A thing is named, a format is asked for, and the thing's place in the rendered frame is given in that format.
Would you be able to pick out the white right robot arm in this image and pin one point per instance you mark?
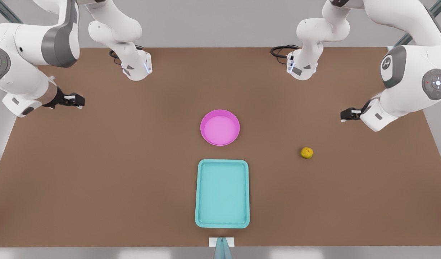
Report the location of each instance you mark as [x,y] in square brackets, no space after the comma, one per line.
[22,50]

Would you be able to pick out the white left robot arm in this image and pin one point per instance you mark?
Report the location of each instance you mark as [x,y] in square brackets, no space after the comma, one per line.
[414,72]

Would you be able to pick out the pink round plate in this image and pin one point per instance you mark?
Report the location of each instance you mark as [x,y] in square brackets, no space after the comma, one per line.
[219,127]

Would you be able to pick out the teal rectangular tray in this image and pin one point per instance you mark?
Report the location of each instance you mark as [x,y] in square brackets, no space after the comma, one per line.
[222,193]

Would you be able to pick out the small orange fruit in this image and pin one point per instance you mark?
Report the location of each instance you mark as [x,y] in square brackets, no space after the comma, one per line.
[307,153]

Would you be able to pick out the silver frame post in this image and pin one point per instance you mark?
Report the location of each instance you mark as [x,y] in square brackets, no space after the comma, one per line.
[420,27]
[6,11]
[222,248]

